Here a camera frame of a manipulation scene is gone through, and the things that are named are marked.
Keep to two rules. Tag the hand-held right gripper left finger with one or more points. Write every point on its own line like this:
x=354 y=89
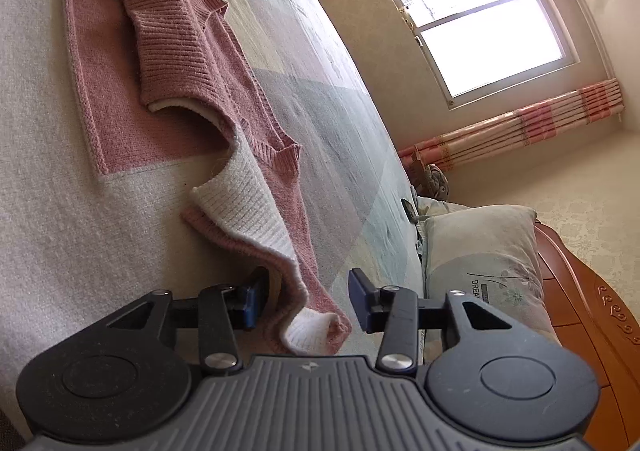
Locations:
x=255 y=301

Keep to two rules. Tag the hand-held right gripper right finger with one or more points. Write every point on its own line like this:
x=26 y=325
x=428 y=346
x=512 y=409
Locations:
x=360 y=301

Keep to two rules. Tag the pink and white knit sweater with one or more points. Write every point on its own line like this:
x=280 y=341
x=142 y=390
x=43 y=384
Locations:
x=125 y=121

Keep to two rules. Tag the small dark device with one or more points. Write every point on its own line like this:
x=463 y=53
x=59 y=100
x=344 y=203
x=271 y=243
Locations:
x=409 y=210

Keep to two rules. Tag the large flower print pillow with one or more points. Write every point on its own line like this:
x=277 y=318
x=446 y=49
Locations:
x=480 y=256

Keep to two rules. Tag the grey bundle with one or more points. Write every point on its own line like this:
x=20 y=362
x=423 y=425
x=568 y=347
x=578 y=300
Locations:
x=436 y=181

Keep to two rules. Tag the wooden nightstand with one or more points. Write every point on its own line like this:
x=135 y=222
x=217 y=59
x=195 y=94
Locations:
x=418 y=171

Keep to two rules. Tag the bed with patchwork sheet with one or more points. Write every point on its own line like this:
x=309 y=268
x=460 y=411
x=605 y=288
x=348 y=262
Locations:
x=325 y=106

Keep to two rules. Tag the pink striped curtain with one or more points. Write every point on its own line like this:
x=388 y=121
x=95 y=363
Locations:
x=525 y=126

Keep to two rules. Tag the wooden headboard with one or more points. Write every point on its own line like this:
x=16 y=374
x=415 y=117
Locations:
x=600 y=331

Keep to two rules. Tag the window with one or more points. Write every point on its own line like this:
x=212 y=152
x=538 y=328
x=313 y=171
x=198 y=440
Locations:
x=480 y=16

